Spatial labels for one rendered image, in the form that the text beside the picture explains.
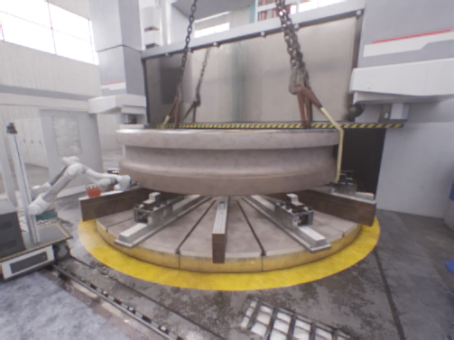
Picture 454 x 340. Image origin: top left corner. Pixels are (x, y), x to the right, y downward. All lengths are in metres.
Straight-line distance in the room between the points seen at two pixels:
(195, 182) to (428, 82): 3.20
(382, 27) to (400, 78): 0.92
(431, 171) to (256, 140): 3.95
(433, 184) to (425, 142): 0.86
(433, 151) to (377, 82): 2.58
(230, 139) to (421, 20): 2.99
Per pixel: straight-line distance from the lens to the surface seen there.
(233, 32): 6.30
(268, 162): 3.08
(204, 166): 3.00
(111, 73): 7.07
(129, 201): 4.20
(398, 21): 4.21
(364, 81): 3.55
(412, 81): 3.62
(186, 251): 2.79
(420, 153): 5.68
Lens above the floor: 1.82
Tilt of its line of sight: 12 degrees down
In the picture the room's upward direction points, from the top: straight up
